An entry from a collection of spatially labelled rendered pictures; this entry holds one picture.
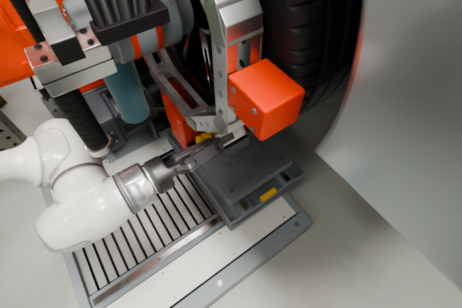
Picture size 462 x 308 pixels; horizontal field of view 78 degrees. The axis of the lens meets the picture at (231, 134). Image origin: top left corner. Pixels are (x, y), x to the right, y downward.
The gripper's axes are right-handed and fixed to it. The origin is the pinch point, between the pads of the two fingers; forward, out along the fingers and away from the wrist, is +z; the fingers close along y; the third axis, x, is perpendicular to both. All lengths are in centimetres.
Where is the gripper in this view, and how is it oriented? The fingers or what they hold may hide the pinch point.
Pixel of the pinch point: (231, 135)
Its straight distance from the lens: 66.2
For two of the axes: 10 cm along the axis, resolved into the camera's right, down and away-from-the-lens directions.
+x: -4.0, -8.9, -2.2
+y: 4.0, 0.4, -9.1
